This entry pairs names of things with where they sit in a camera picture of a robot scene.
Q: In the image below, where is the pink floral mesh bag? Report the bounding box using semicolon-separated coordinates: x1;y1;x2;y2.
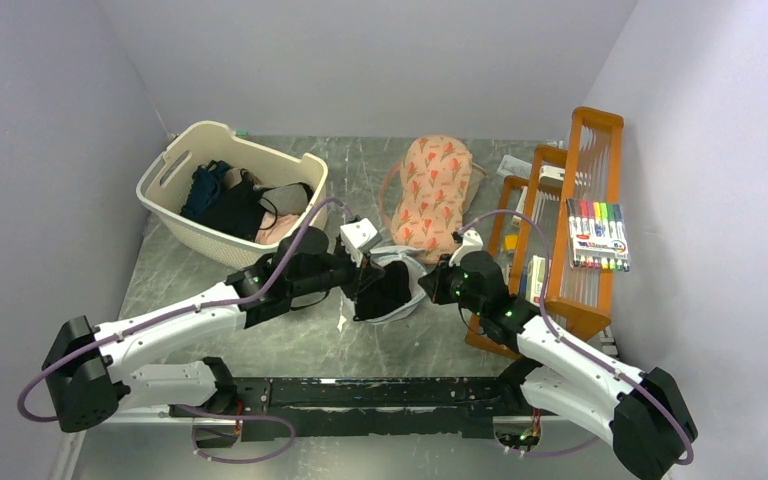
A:
378;135;487;265

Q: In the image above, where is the grey bra in basket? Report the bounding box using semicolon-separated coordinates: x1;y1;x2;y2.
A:
254;182;314;217

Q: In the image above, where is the teal garment in basket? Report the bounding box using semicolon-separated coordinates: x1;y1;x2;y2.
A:
180;160;231;220

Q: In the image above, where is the orange wooden rack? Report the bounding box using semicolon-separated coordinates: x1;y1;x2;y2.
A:
486;107;624;343

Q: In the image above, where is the pack of coloured markers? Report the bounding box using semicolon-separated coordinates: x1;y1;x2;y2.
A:
566;199;631;272

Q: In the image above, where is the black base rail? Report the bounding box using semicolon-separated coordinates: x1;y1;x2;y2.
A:
198;377;532;441

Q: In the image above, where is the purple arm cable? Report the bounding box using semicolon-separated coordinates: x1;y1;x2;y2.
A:
453;209;695;466
16;196;359;423

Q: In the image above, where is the black garment in basket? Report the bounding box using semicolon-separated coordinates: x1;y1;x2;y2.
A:
197;179;266;241

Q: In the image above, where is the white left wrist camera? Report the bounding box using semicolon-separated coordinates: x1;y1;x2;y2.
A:
339;218;381;267

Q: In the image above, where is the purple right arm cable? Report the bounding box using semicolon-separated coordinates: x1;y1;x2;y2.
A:
453;209;695;466

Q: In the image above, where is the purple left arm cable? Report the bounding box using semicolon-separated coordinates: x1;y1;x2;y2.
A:
16;196;359;423

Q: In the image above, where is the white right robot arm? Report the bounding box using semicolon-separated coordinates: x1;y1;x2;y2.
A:
418;251;698;479

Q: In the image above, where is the white paper tag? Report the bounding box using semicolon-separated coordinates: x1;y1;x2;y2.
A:
496;154;532;178

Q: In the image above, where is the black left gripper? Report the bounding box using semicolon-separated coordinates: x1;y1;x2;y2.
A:
291;240;386;301

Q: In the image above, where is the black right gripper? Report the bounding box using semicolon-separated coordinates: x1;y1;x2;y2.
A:
419;253;486;317

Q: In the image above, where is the pink garment in basket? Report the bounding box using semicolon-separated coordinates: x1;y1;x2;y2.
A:
254;212;300;245

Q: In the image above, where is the black bra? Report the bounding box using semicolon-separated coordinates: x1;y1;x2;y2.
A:
353;260;412;323

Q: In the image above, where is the cream plastic laundry basket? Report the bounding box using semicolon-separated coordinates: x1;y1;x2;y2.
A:
136;121;328;269

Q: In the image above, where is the white mesh laundry bag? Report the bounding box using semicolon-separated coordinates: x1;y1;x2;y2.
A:
351;245;427;324

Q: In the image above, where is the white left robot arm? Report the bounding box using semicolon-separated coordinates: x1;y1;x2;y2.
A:
42;219;381;433

